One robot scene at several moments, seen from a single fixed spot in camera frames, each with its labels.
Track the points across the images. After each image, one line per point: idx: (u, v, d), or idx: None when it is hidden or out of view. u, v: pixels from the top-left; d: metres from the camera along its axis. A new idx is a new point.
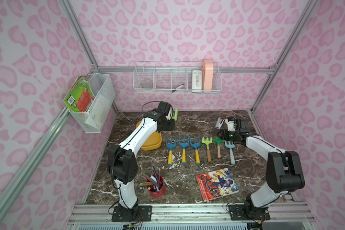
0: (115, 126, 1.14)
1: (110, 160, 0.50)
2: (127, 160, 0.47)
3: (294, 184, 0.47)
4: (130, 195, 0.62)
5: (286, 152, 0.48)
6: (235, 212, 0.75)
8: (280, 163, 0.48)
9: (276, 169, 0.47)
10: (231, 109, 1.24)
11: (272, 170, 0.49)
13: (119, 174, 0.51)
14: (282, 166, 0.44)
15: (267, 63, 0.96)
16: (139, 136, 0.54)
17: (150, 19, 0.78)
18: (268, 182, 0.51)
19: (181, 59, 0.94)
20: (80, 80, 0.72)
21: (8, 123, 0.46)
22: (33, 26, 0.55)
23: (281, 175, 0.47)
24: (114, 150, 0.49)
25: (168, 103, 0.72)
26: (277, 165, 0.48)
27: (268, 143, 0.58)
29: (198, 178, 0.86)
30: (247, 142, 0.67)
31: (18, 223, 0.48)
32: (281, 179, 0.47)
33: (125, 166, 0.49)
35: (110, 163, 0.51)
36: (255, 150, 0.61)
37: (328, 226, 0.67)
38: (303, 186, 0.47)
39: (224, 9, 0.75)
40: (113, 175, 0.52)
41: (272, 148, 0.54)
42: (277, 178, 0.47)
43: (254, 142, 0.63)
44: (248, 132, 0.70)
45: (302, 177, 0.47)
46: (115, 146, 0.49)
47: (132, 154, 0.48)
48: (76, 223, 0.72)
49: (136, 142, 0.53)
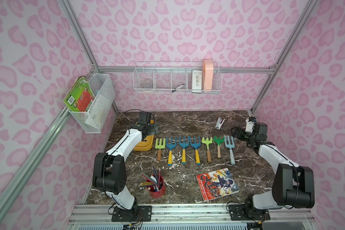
0: (115, 126, 1.14)
1: (97, 170, 0.47)
2: (117, 166, 0.46)
3: (301, 201, 0.44)
4: (125, 197, 0.60)
5: (300, 167, 0.47)
6: (235, 212, 0.75)
8: (289, 176, 0.45)
9: (284, 183, 0.45)
10: (231, 109, 1.24)
11: (279, 182, 0.46)
13: (108, 185, 0.47)
14: (291, 181, 0.45)
15: (267, 63, 0.96)
16: (126, 143, 0.55)
17: (150, 19, 0.78)
18: (273, 194, 0.49)
19: (181, 59, 0.94)
20: (80, 80, 0.72)
21: (8, 123, 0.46)
22: (33, 26, 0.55)
23: (289, 189, 0.44)
24: (100, 158, 0.47)
25: (148, 112, 0.73)
26: (285, 178, 0.45)
27: (280, 155, 0.54)
29: (198, 178, 0.86)
30: (260, 149, 0.64)
31: (18, 223, 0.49)
32: (287, 194, 0.44)
33: (114, 175, 0.46)
35: (97, 175, 0.47)
36: (267, 159, 0.60)
37: (328, 226, 0.67)
38: (312, 205, 0.43)
39: (224, 9, 0.75)
40: (102, 188, 0.48)
41: (284, 160, 0.51)
42: (283, 191, 0.44)
43: (267, 151, 0.60)
44: (264, 141, 0.67)
45: (312, 195, 0.43)
46: (102, 155, 0.48)
47: (121, 157, 0.47)
48: (76, 224, 0.72)
49: (124, 149, 0.52)
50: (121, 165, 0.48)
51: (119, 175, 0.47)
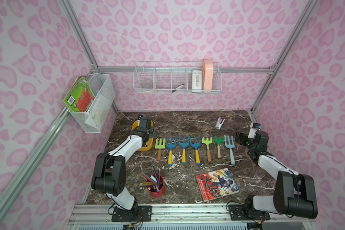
0: (115, 126, 1.14)
1: (97, 171, 0.47)
2: (118, 166, 0.47)
3: (303, 209, 0.42)
4: (125, 198, 0.60)
5: (300, 175, 0.47)
6: (235, 212, 0.75)
8: (290, 184, 0.44)
9: (285, 190, 0.44)
10: (231, 109, 1.24)
11: (281, 190, 0.45)
13: (108, 186, 0.46)
14: (292, 189, 0.44)
15: (267, 63, 0.96)
16: (128, 146, 0.56)
17: (150, 19, 0.78)
18: (275, 202, 0.48)
19: (181, 59, 0.94)
20: (80, 80, 0.72)
21: (8, 123, 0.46)
22: (33, 26, 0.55)
23: (290, 197, 0.43)
24: (102, 159, 0.48)
25: (148, 119, 0.75)
26: (286, 186, 0.44)
27: (280, 164, 0.54)
29: (198, 178, 0.86)
30: (259, 160, 0.65)
31: (18, 223, 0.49)
32: (288, 202, 0.43)
33: (115, 175, 0.47)
35: (97, 175, 0.47)
36: (267, 170, 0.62)
37: (328, 226, 0.67)
38: (315, 214, 0.42)
39: (224, 9, 0.75)
40: (102, 189, 0.47)
41: (283, 168, 0.51)
42: (284, 199, 0.43)
43: (267, 161, 0.60)
44: (264, 151, 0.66)
45: (314, 204, 0.42)
46: (103, 155, 0.49)
47: (122, 157, 0.48)
48: (76, 224, 0.72)
49: (125, 151, 0.53)
50: (122, 166, 0.48)
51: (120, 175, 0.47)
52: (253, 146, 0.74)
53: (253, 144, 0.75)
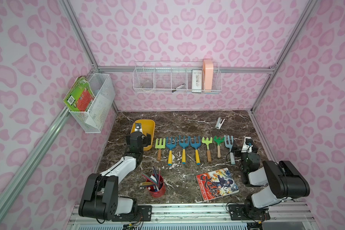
0: (115, 126, 1.14)
1: (87, 193, 0.44)
2: (110, 187, 0.44)
3: (299, 187, 0.45)
4: (123, 203, 0.59)
5: (281, 163, 0.55)
6: (235, 212, 0.75)
8: (274, 166, 0.52)
9: (273, 170, 0.50)
10: (231, 109, 1.24)
11: (271, 174, 0.50)
13: (97, 211, 0.42)
14: (278, 169, 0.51)
15: (267, 63, 0.96)
16: (121, 166, 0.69)
17: (150, 19, 0.78)
18: (271, 189, 0.50)
19: (181, 59, 0.94)
20: (80, 80, 0.72)
21: (8, 123, 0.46)
22: (33, 26, 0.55)
23: (280, 174, 0.49)
24: (93, 180, 0.45)
25: (138, 135, 0.68)
26: (272, 167, 0.51)
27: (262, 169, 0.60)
29: (198, 178, 0.86)
30: (249, 179, 0.69)
31: (18, 223, 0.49)
32: (281, 178, 0.48)
33: (106, 198, 0.43)
35: (86, 198, 0.43)
36: (258, 182, 0.64)
37: (328, 226, 0.67)
38: (308, 187, 0.45)
39: (224, 9, 0.75)
40: (91, 214, 0.42)
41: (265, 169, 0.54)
42: (275, 176, 0.48)
43: (254, 174, 0.67)
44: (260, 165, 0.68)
45: (302, 177, 0.48)
46: (94, 176, 0.46)
47: (115, 178, 0.46)
48: (76, 223, 0.72)
49: (118, 171, 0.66)
50: (115, 187, 0.45)
51: (111, 198, 0.44)
52: (245, 168, 0.76)
53: (245, 167, 0.76)
